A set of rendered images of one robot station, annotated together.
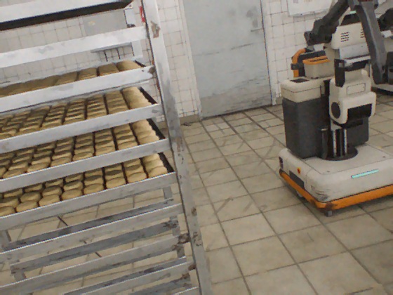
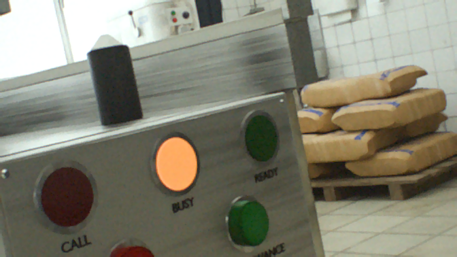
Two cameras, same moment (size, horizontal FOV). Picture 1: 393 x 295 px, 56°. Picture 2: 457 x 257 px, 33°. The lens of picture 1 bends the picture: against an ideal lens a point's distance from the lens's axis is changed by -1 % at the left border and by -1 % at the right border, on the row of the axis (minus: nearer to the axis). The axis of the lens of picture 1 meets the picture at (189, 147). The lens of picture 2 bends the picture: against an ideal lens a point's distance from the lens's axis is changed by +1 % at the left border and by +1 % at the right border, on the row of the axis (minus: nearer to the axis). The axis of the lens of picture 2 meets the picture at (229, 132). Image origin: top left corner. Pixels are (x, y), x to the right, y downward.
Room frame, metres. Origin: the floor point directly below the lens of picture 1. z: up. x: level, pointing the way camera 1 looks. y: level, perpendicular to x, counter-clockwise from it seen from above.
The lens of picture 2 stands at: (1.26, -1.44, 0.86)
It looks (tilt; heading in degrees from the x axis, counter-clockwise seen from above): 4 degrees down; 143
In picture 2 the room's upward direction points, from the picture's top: 11 degrees counter-clockwise
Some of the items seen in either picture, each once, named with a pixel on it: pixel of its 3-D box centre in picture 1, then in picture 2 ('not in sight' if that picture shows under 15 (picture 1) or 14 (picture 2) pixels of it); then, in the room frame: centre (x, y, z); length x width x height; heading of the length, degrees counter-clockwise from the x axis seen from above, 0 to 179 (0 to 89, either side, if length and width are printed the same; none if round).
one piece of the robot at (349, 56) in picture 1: (358, 64); not in sight; (2.11, -1.04, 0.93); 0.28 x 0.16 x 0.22; 97
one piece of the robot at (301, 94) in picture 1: (326, 107); not in sight; (2.49, -0.99, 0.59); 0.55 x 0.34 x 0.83; 97
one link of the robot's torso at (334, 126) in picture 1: (356, 109); not in sight; (2.24, -1.08, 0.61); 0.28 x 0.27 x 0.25; 97
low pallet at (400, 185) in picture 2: not in sight; (368, 177); (-2.02, 2.05, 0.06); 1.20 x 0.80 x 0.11; 7
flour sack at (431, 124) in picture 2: not in sight; (382, 128); (-2.03, 2.27, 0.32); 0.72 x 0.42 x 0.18; 5
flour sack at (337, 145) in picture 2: not in sight; (338, 143); (-2.01, 1.84, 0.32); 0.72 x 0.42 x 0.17; 9
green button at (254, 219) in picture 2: not in sight; (247, 223); (0.86, -1.14, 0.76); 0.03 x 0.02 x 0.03; 98
